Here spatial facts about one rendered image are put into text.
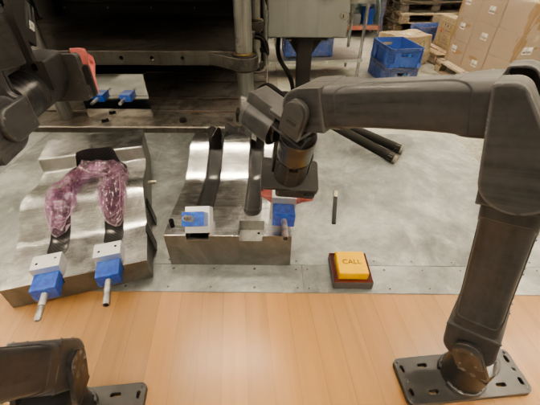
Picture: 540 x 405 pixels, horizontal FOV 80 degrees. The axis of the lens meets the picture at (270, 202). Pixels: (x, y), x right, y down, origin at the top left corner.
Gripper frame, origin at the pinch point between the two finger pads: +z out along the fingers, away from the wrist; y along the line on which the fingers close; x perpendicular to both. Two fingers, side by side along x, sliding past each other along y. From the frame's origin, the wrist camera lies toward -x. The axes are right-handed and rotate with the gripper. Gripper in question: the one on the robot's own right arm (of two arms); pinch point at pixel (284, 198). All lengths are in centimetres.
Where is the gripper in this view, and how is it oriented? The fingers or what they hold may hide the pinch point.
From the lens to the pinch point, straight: 65.4
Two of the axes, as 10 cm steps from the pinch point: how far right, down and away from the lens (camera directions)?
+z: -0.8, 4.8, 8.8
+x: -0.4, 8.8, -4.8
